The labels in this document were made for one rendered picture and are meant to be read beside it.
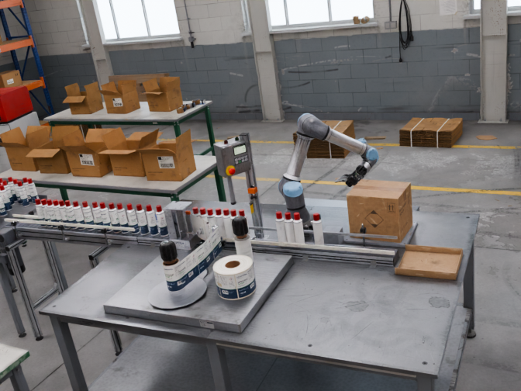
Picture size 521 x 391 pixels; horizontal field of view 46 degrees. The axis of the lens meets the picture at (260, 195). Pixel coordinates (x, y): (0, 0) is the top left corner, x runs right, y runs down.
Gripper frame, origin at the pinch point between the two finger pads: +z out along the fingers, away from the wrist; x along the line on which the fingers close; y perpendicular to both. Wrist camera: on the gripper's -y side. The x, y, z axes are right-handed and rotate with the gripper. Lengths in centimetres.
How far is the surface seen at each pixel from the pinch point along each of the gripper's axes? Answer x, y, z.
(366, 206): 12.8, 31.0, 17.4
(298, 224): -8, 18, 48
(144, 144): -142, -163, -3
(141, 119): -210, -341, -103
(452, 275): 62, 66, 36
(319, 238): 6, 20, 46
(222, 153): -66, 16, 47
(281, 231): -12, 8, 53
